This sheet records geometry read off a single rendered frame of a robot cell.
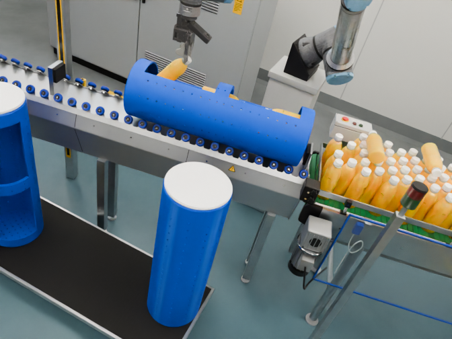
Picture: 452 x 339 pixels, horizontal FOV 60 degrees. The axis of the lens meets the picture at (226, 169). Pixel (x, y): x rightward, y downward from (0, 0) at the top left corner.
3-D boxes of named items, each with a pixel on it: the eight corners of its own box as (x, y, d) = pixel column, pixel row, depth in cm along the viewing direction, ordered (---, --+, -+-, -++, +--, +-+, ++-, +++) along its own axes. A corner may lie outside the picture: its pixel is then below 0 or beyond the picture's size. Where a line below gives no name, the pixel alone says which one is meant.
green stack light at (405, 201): (399, 196, 158) (405, 187, 154) (414, 201, 157) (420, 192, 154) (400, 207, 153) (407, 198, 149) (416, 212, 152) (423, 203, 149)
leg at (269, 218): (241, 274, 255) (267, 207, 216) (250, 277, 255) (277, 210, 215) (239, 281, 251) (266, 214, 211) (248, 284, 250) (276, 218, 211)
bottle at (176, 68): (164, 79, 194) (190, 58, 184) (165, 91, 191) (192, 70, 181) (153, 74, 189) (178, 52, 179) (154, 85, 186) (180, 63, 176)
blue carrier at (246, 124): (144, 99, 214) (148, 50, 197) (298, 147, 209) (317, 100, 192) (121, 124, 192) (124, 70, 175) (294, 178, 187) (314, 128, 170)
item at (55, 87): (60, 86, 211) (58, 59, 201) (67, 88, 211) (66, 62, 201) (50, 94, 203) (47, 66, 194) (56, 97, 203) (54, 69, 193)
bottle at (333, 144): (315, 163, 208) (328, 134, 197) (327, 163, 211) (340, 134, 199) (321, 171, 203) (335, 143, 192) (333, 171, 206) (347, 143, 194)
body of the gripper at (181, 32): (177, 35, 178) (180, 9, 170) (196, 40, 177) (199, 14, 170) (171, 41, 172) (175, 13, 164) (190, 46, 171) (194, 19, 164)
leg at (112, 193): (109, 213, 272) (111, 141, 232) (118, 216, 271) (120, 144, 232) (105, 219, 267) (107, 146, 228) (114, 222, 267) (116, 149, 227)
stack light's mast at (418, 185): (391, 207, 161) (411, 178, 151) (407, 212, 161) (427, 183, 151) (393, 217, 156) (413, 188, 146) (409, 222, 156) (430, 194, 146)
